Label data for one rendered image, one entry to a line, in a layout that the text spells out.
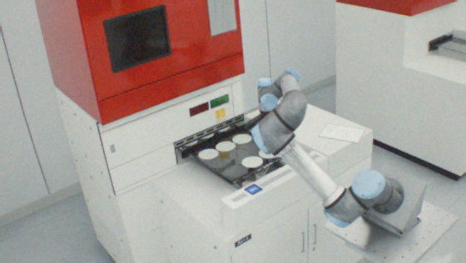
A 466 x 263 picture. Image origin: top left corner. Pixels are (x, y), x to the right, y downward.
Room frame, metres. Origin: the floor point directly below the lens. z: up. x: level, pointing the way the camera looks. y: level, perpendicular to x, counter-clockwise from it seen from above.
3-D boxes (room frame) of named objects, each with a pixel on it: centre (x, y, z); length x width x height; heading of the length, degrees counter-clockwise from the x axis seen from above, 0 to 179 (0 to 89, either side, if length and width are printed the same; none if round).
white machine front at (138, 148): (2.09, 0.24, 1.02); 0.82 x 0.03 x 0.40; 124
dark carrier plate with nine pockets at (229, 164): (2.01, -0.05, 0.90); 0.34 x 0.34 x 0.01; 34
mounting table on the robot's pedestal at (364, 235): (1.46, -0.65, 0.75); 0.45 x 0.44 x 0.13; 35
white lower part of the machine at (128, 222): (2.37, 0.43, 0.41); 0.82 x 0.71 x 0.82; 124
